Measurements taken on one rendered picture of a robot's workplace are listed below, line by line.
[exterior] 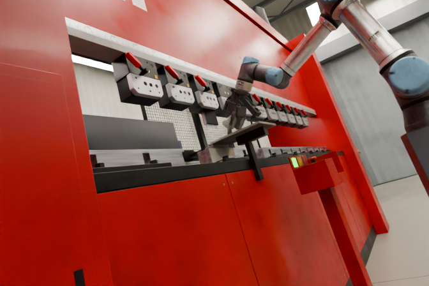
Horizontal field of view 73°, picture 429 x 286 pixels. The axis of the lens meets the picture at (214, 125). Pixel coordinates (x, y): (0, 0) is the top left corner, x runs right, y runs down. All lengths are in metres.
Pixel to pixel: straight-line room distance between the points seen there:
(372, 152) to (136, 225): 8.14
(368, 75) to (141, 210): 8.44
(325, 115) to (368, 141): 5.29
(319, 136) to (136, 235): 2.88
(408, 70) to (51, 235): 1.03
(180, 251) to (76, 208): 0.37
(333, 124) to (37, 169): 3.11
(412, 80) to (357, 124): 7.63
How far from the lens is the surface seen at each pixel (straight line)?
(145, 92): 1.09
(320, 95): 3.46
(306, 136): 3.46
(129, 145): 1.69
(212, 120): 1.43
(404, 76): 1.10
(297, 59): 1.36
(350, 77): 8.92
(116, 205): 0.72
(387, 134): 8.69
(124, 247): 0.72
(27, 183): 0.53
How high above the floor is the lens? 0.74
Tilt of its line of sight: 15 degrees up
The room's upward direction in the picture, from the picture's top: 17 degrees counter-clockwise
